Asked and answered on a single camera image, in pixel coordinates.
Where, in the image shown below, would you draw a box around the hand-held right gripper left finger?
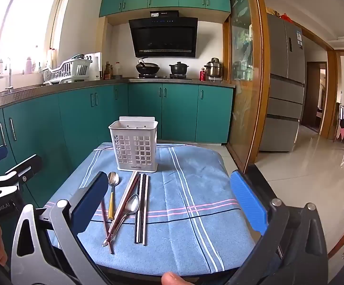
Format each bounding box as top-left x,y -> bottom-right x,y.
10,171 -> 113,285

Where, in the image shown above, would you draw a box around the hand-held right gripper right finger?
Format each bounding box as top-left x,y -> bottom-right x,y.
225,164 -> 329,285

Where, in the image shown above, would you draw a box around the yellow handled spoon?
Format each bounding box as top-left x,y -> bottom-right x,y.
108,172 -> 120,221

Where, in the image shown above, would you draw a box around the dark brown chopstick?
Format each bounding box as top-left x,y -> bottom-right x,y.
109,171 -> 139,244

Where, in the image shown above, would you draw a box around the reddish brown chopstick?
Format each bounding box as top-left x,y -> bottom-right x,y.
100,200 -> 115,255

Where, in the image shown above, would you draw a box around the silver spoon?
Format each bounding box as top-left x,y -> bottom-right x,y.
102,194 -> 140,247

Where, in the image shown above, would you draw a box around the black chopstick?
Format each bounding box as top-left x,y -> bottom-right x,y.
134,174 -> 143,244

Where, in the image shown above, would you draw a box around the silver chopstick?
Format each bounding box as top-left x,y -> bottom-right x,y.
141,175 -> 150,246

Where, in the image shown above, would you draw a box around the white plastic utensil holder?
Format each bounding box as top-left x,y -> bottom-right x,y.
109,116 -> 158,174

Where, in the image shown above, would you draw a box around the person's right hand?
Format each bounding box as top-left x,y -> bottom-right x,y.
161,271 -> 188,285

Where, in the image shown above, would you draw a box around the blue striped cloth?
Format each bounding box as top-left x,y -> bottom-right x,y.
43,142 -> 256,276

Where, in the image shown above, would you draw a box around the steel faucet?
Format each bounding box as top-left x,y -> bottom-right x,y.
5,57 -> 14,93

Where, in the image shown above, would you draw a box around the dark kitchen countertop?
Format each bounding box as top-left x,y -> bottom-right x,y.
0,77 -> 236,114

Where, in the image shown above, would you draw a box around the white dish rack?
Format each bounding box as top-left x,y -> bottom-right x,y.
42,54 -> 93,85

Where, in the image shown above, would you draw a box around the grey refrigerator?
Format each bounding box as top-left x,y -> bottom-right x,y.
259,13 -> 306,153

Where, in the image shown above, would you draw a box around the teal base cabinets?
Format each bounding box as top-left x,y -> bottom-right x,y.
0,82 -> 235,214

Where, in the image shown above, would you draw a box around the hanging clothes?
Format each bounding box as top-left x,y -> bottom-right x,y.
335,102 -> 344,142

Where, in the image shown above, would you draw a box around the white countertop appliance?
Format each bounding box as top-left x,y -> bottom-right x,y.
84,52 -> 102,81

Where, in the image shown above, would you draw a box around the dark wooden door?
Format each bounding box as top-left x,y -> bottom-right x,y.
302,61 -> 328,133

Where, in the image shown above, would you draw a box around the group of sauce bottles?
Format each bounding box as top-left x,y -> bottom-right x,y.
103,61 -> 115,80

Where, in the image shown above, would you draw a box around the wooden framed glass door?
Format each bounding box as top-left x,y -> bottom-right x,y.
223,0 -> 272,175

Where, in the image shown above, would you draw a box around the kitchen window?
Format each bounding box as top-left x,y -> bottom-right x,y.
0,0 -> 72,81

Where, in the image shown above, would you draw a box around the steel stock pot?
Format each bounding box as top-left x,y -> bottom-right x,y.
204,57 -> 223,81

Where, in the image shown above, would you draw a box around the gas stove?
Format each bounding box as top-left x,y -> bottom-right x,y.
129,75 -> 193,81

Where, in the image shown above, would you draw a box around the black wok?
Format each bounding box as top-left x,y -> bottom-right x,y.
135,57 -> 161,76

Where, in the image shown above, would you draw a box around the black cooking pot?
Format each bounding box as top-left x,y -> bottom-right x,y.
169,62 -> 190,76

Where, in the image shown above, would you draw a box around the black range hood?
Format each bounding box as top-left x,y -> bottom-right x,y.
129,10 -> 199,59

